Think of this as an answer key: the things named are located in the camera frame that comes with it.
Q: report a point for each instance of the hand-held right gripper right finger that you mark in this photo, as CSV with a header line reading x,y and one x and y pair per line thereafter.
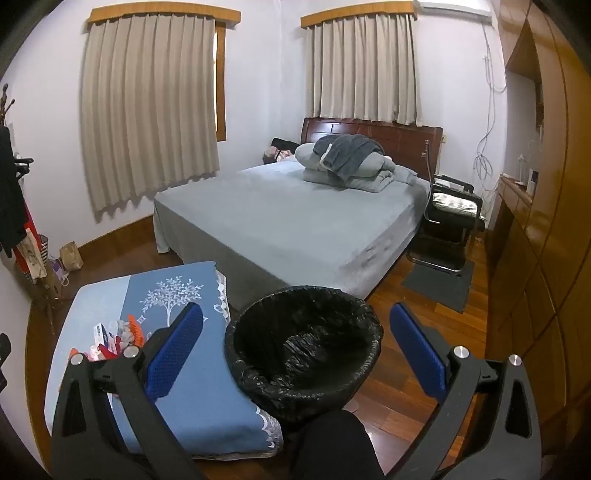
x,y
418,350

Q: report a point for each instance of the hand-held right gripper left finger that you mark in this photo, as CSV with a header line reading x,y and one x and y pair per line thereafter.
x,y
178,350

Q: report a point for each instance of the round bin with black bag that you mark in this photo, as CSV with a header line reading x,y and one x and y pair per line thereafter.
x,y
300,350

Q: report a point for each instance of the orange comb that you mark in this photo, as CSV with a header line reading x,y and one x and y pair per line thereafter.
x,y
135,330

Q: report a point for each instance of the dark grey floor mat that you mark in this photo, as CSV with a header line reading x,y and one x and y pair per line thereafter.
x,y
438,286

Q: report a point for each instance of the white cardboard box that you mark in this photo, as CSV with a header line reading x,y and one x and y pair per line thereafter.
x,y
101,334

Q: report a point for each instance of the blue tree-print blanket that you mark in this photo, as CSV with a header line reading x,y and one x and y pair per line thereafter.
x,y
106,300

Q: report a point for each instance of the purple and white item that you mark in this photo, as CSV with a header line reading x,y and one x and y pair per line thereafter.
x,y
57,272

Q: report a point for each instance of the black and white striped bag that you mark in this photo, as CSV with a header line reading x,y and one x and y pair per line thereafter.
x,y
42,254

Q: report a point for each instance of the brown paper bag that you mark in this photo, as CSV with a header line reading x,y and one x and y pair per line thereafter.
x,y
71,257

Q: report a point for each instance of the black metal chair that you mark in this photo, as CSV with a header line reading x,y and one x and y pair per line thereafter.
x,y
443,230

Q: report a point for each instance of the person's leg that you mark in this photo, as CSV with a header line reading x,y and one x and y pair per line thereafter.
x,y
337,447

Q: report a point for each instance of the wooden wardrobe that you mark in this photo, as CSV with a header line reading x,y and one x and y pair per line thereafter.
x,y
545,277

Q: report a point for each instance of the dark hanging clothes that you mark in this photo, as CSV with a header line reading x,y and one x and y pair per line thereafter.
x,y
11,198

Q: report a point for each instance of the bed with grey sheet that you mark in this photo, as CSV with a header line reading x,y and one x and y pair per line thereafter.
x,y
277,221

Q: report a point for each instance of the folded light grey duvet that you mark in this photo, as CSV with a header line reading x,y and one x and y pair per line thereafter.
x,y
369,177

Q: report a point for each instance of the dark grey folded blanket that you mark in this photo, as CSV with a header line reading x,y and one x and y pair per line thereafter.
x,y
348,150

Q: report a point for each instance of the dark wooden headboard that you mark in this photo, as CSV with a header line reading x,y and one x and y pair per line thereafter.
x,y
406,138

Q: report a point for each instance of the black and pink bundle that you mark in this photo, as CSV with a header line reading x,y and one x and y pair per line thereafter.
x,y
277,150

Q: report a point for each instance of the wide beige curtain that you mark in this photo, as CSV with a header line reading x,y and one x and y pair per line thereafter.
x,y
147,106

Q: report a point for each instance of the wooden coat rack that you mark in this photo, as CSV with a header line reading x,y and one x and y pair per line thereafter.
x,y
7,99

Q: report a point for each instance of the wooden curtain valance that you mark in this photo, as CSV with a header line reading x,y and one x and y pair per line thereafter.
x,y
360,11
161,13

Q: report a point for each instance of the white air conditioner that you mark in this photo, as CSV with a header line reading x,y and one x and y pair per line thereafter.
x,y
457,5

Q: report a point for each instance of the wooden window frame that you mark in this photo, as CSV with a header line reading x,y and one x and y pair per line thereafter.
x,y
221,92

